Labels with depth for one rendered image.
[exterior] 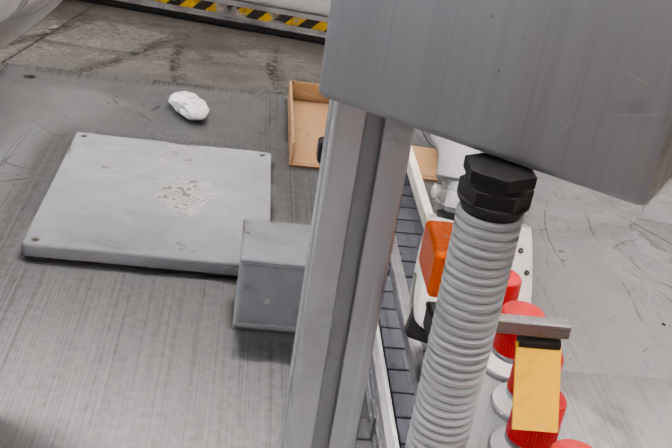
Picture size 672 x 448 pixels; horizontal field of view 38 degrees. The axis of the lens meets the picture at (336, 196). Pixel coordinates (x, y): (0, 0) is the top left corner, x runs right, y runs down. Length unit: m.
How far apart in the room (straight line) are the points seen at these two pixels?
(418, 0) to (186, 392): 0.65
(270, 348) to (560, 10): 0.74
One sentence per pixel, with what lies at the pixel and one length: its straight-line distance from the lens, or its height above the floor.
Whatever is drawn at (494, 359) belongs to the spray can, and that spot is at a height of 1.05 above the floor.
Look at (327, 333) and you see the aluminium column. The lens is 0.60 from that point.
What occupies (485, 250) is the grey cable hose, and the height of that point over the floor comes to 1.25.
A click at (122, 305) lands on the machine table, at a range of 1.15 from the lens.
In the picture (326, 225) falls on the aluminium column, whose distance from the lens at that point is 0.56.
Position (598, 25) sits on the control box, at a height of 1.36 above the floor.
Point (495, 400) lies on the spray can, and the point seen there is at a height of 1.04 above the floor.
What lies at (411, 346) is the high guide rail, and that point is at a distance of 0.90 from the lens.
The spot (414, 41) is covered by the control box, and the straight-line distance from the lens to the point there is 0.46.
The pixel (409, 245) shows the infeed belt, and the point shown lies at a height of 0.88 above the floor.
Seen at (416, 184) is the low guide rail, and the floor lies 0.91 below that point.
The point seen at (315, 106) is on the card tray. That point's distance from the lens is 1.80.
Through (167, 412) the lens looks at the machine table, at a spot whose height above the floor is 0.83.
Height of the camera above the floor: 1.45
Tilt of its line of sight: 25 degrees down
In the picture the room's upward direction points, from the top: 9 degrees clockwise
